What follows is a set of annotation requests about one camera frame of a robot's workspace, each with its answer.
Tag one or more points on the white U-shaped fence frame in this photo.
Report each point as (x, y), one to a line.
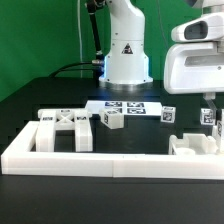
(22, 158)

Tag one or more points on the white chair seat part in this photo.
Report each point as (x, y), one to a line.
(193, 144)

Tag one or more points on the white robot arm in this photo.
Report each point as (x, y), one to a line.
(126, 65)

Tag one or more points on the white chair back part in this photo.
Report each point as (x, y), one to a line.
(53, 120)

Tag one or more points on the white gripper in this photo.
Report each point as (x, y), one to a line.
(195, 68)

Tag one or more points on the white tag sheet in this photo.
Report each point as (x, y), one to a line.
(134, 108)

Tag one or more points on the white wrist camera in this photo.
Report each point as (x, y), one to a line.
(209, 27)

